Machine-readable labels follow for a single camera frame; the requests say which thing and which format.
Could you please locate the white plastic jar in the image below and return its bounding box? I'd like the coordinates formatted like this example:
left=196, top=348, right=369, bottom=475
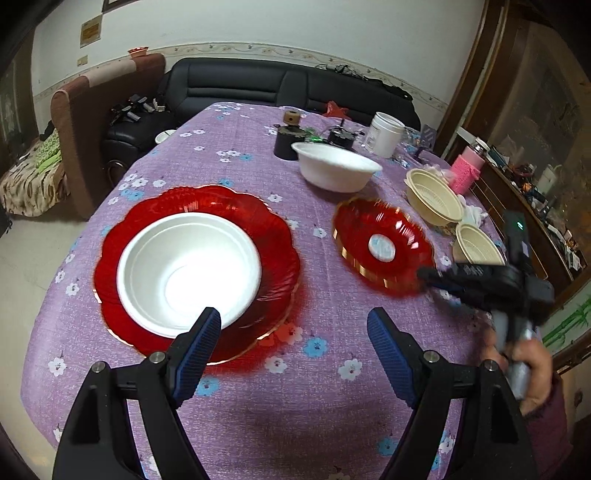
left=367, top=112, right=406, bottom=158

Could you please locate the black cylinder container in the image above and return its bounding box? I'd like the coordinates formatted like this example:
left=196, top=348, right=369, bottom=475
left=273, top=124, right=308, bottom=161

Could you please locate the brown armchair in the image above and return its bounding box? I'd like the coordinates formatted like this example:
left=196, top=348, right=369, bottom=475
left=50, top=52, right=167, bottom=220

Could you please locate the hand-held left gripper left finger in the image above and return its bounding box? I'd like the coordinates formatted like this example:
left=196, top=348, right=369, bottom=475
left=52, top=306, right=222, bottom=480

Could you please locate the pink sleeved bottle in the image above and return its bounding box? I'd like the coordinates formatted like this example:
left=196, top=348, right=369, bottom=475
left=450, top=141, right=490, bottom=193

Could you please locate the cream plastic bowl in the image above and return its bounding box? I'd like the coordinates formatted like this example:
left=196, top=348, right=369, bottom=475
left=405, top=168, right=466, bottom=227
left=452, top=223, right=507, bottom=266

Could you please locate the large red glass plate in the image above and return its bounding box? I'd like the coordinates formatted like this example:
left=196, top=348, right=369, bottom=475
left=92, top=185, right=303, bottom=367

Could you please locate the black tool pile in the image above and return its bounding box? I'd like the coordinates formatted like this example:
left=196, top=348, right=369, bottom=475
left=111, top=95, right=165, bottom=124

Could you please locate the white glove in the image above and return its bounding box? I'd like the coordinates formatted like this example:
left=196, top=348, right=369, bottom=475
left=459, top=194, right=490, bottom=228

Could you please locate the black round device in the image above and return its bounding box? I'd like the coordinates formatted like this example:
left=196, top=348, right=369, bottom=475
left=327, top=129, right=356, bottom=151

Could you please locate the wooden cabinet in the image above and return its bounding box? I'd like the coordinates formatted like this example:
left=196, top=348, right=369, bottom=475
left=436, top=0, right=591, bottom=370

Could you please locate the person's right forearm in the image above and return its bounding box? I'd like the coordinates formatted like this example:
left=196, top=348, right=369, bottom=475
left=522, top=378, right=575, bottom=480

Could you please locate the purple floral tablecloth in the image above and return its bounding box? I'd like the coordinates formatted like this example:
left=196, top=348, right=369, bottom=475
left=21, top=102, right=555, bottom=480

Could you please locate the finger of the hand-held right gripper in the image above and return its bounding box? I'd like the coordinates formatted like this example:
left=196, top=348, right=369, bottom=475
left=417, top=265, right=462, bottom=298

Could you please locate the yellow wall plaque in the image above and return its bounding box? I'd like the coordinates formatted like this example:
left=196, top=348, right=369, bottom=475
left=79, top=14, right=103, bottom=49

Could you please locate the small red glass plate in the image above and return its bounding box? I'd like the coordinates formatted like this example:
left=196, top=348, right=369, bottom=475
left=332, top=196, right=437, bottom=296

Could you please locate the white foam bowl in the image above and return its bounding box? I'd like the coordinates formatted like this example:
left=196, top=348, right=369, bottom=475
left=116, top=212, right=263, bottom=337
left=291, top=141, right=384, bottom=193

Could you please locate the leaf patterned blanket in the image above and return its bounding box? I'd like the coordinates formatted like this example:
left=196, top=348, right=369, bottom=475
left=0, top=129, right=70, bottom=217

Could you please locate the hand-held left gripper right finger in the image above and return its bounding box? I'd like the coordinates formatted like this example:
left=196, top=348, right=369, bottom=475
left=367, top=307, right=539, bottom=480

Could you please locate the person's right hand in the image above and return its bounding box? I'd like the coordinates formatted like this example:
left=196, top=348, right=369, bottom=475
left=480, top=331, right=555, bottom=416

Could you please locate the black leather sofa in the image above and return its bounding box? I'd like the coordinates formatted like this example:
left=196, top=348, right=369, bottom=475
left=102, top=58, right=422, bottom=171

